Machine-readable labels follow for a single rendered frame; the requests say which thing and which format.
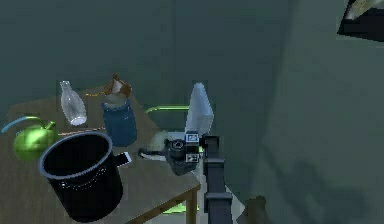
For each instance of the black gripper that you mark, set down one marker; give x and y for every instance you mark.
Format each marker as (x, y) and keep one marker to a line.
(176, 150)

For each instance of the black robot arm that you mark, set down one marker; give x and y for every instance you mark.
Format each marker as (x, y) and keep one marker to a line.
(215, 180)

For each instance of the brown wooden table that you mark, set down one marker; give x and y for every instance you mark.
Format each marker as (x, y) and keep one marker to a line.
(150, 186)

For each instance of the blue jar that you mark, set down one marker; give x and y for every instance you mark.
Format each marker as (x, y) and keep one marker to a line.
(120, 123)

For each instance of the green chair with pale back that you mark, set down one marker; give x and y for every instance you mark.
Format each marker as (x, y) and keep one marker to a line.
(199, 110)

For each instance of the brown crumpled paper bag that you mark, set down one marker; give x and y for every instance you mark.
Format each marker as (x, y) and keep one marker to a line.
(116, 86)

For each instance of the clear glass bottle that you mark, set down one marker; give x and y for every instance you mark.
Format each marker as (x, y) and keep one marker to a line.
(72, 105)

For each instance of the green round watering can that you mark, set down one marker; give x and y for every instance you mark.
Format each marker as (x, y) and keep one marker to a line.
(31, 141)

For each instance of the dark framed wall picture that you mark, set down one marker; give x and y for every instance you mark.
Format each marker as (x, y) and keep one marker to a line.
(363, 23)

